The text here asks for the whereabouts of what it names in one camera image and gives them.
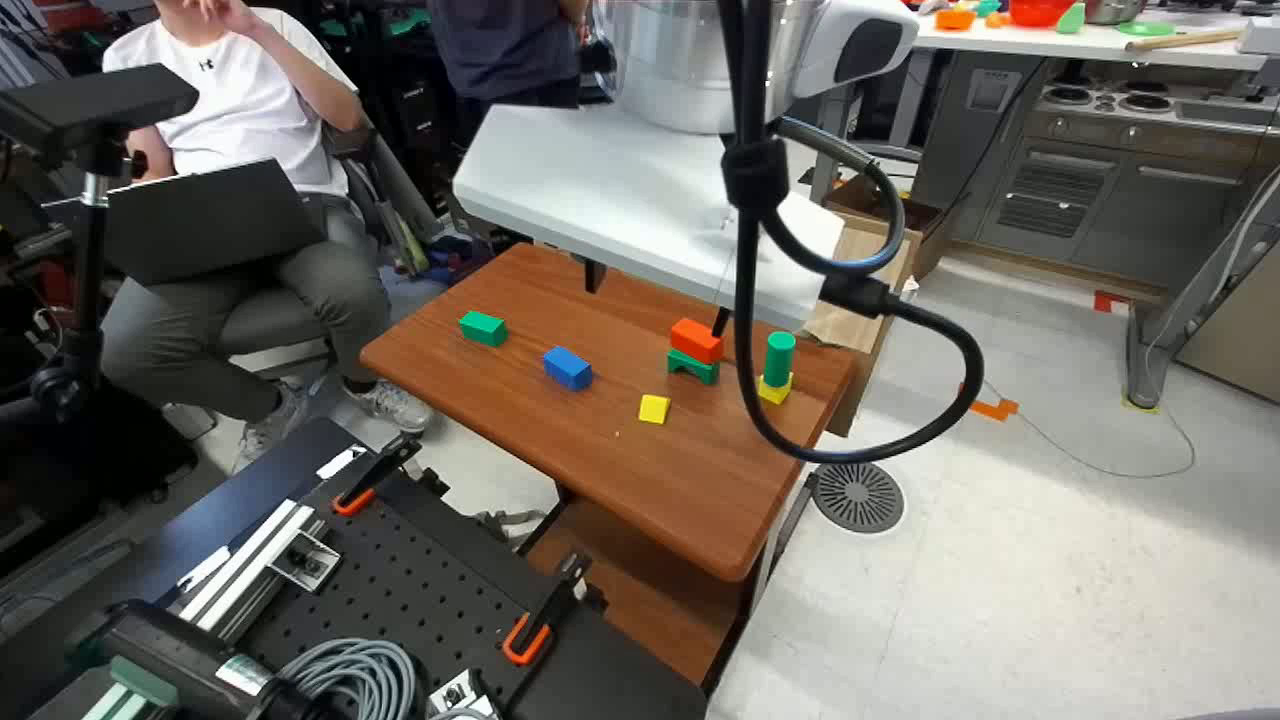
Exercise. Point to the orange floor tape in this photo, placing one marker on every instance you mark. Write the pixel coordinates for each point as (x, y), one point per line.
(997, 408)

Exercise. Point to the grey cabinet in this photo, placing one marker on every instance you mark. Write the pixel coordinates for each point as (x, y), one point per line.
(1104, 174)

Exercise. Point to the red floor tape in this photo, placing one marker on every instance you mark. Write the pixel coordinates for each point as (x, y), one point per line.
(1104, 303)

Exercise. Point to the grey metal table leg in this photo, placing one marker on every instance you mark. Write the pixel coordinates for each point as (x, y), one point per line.
(1185, 303)

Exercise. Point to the orange rectangular block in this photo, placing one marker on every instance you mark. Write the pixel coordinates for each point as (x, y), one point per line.
(694, 337)

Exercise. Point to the cardboard box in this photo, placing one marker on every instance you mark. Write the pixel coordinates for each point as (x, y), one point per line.
(853, 320)

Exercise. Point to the grey office chair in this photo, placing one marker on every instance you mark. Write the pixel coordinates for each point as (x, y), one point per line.
(275, 320)

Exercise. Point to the seated person in white shirt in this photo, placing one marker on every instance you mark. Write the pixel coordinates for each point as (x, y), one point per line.
(255, 93)

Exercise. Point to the black device with green parts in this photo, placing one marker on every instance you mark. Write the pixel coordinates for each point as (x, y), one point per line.
(160, 665)

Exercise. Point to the blue rectangular block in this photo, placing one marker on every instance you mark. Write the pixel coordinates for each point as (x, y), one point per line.
(565, 368)

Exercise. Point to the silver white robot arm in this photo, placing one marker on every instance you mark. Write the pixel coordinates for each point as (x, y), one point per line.
(684, 63)

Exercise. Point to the small orange object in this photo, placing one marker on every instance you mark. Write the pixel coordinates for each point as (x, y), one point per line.
(954, 18)

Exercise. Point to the yellow block under cylinder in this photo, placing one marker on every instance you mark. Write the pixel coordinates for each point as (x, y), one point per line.
(773, 392)

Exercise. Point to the black camera on stand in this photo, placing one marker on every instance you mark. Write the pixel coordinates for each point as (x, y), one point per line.
(94, 107)

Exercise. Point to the green arch block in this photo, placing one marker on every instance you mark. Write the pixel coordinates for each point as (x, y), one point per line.
(688, 368)

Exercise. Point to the round floor drain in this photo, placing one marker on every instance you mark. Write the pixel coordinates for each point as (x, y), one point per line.
(858, 496)

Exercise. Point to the yellow cube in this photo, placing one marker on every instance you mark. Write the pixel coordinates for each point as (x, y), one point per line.
(653, 408)

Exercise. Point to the green rectangular block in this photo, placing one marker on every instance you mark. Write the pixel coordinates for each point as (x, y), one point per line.
(480, 326)

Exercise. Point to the green cylinder block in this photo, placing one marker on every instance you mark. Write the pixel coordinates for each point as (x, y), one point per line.
(781, 358)

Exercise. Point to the aluminium rail bracket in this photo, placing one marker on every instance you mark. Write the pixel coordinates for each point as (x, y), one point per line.
(260, 563)

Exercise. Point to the white folding table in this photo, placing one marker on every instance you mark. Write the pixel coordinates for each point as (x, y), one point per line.
(601, 186)

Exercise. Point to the brown wooden table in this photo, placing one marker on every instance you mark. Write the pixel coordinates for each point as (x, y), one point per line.
(626, 455)

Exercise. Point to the red bowl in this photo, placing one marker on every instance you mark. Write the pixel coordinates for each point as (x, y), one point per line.
(1043, 9)

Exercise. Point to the person in dark shirt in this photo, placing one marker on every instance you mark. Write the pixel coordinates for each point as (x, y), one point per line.
(505, 47)

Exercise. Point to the black perforated breadboard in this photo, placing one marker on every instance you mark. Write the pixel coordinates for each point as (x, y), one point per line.
(413, 584)

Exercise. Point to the white counter top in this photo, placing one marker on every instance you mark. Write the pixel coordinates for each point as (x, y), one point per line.
(1067, 42)

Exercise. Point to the black laptop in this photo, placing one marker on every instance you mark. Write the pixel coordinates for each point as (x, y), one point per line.
(200, 220)

